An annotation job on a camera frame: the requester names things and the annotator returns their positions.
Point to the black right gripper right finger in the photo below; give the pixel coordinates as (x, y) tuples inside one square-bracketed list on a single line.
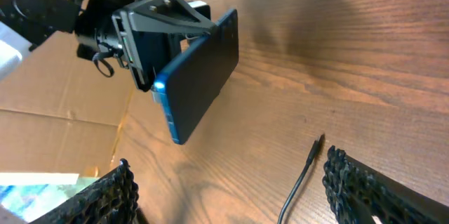
[(358, 194)]

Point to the blue Galaxy smartphone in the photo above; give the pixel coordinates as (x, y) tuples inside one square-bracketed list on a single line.
[(188, 85)]

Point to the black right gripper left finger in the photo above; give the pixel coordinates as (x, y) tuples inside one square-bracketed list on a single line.
[(113, 198)]

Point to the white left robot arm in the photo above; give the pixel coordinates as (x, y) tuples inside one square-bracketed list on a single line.
[(27, 24)]

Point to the brown cardboard box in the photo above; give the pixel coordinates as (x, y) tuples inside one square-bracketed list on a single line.
[(59, 114)]

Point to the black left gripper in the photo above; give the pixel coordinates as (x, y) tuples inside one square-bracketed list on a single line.
[(149, 31)]

